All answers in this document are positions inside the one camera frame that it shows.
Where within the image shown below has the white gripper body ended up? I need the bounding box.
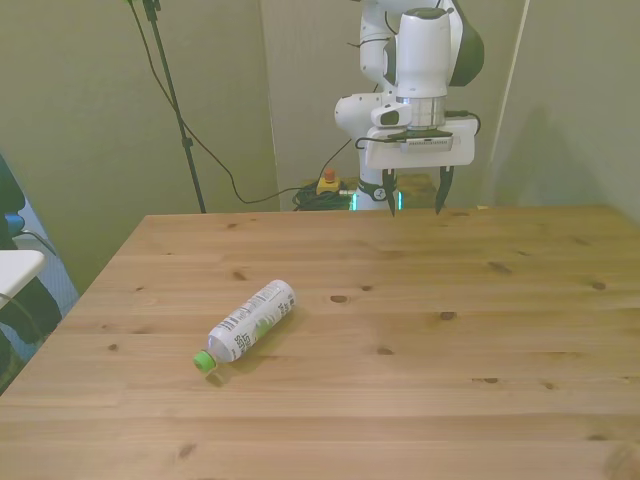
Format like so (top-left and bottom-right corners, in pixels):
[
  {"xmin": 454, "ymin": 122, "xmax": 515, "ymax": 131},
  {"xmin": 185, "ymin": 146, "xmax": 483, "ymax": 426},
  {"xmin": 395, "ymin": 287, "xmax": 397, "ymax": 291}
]
[{"xmin": 362, "ymin": 115, "xmax": 477, "ymax": 172}]

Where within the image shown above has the yellow emergency stop box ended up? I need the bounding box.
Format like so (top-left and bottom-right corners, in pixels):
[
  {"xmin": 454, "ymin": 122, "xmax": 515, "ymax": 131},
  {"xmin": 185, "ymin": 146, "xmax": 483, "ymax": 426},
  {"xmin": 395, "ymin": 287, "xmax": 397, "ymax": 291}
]
[{"xmin": 317, "ymin": 168, "xmax": 348, "ymax": 197}]

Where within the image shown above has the black camera stand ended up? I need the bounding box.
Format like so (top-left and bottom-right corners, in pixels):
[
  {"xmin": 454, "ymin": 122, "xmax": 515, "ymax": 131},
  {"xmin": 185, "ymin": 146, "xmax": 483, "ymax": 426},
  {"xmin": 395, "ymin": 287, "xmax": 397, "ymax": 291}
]
[{"xmin": 121, "ymin": 0, "xmax": 208, "ymax": 215}]

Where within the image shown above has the black cable along the stand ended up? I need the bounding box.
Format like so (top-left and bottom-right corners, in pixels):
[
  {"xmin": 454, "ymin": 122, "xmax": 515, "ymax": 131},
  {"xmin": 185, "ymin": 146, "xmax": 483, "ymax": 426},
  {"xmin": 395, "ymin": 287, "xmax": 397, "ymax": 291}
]
[{"xmin": 128, "ymin": 0, "xmax": 352, "ymax": 206}]

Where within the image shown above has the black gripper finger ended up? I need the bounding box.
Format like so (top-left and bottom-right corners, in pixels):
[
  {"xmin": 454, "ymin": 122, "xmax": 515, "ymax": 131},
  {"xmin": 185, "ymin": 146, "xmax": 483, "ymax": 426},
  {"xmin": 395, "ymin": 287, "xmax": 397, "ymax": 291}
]
[
  {"xmin": 382, "ymin": 168, "xmax": 399, "ymax": 218},
  {"xmin": 434, "ymin": 166, "xmax": 455, "ymax": 217}
]

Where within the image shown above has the white bottle with green cap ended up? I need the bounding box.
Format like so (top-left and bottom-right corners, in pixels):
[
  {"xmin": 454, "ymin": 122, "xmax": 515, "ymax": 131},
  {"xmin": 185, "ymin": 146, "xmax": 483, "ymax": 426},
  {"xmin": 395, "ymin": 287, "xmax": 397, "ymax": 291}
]
[{"xmin": 192, "ymin": 279, "xmax": 298, "ymax": 375}]

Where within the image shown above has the white side table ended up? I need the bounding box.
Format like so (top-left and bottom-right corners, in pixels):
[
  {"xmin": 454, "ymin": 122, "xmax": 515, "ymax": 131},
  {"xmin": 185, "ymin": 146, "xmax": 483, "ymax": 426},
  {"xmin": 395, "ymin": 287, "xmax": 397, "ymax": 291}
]
[{"xmin": 0, "ymin": 249, "xmax": 47, "ymax": 307}]

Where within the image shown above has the dark office chair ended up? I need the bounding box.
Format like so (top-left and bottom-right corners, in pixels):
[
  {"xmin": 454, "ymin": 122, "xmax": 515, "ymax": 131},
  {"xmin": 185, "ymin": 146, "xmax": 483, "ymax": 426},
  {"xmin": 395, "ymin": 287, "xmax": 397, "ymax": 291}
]
[{"xmin": 0, "ymin": 149, "xmax": 64, "ymax": 381}]

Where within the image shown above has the coiled dark green cable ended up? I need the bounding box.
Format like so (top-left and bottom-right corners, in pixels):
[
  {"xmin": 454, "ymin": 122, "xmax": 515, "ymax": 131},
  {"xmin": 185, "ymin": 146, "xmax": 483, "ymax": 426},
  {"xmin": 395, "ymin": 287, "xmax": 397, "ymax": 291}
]
[{"xmin": 291, "ymin": 183, "xmax": 357, "ymax": 213}]

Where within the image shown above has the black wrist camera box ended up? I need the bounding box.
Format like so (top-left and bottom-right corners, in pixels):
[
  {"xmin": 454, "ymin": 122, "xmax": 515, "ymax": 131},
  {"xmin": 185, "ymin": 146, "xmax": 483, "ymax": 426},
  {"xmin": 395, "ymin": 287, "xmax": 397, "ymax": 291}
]
[{"xmin": 384, "ymin": 128, "xmax": 455, "ymax": 150}]

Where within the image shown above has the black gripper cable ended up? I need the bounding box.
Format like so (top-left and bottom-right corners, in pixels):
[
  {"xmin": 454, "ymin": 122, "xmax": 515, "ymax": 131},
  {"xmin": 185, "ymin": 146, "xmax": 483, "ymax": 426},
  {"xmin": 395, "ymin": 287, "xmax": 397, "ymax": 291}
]
[{"xmin": 354, "ymin": 109, "xmax": 482, "ymax": 151}]

